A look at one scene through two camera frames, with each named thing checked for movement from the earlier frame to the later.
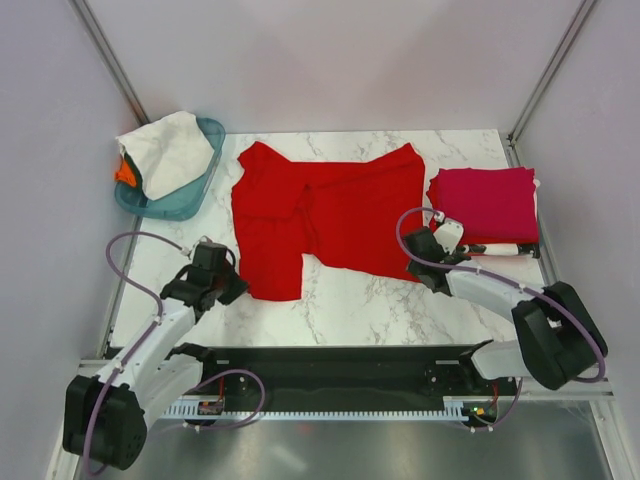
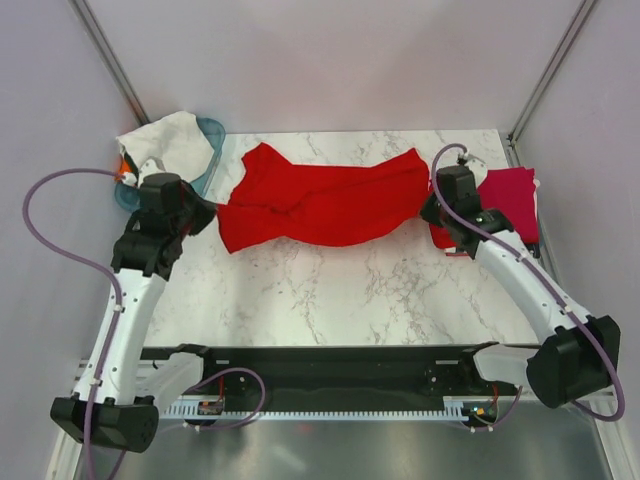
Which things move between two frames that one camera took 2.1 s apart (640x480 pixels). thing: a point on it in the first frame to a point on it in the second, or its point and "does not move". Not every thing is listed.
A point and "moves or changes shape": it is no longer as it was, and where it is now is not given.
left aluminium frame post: [87, 20] does not move
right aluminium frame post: [510, 139] does not move
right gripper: [412, 267] to [427, 212]
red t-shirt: [343, 214] moves or changes shape
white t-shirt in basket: [169, 154] does not move
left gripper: [237, 289] to [206, 209]
